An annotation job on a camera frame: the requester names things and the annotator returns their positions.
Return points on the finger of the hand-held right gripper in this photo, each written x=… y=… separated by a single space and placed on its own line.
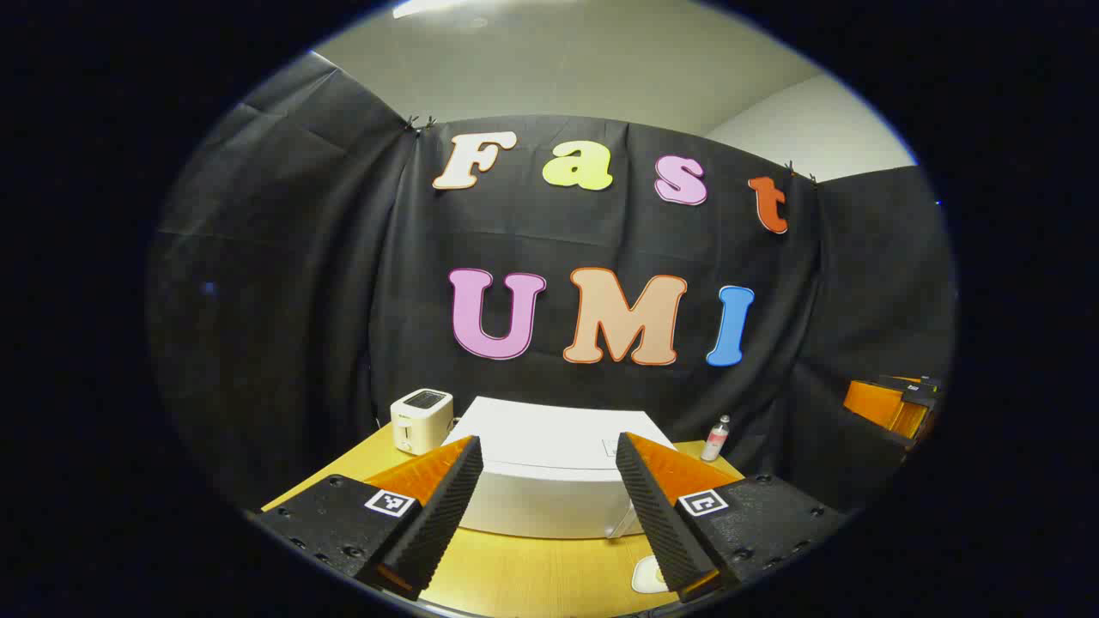
x=876 y=403

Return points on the clear bottle with pink label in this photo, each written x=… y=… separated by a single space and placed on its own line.
x=714 y=442

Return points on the cream toaster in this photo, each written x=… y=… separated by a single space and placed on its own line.
x=416 y=425

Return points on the black backdrop cloth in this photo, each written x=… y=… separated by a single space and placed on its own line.
x=343 y=300

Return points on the white microwave oven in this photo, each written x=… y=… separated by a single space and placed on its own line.
x=549 y=463

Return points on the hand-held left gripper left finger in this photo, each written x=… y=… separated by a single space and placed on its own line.
x=438 y=524

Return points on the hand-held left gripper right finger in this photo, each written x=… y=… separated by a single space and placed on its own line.
x=657 y=524

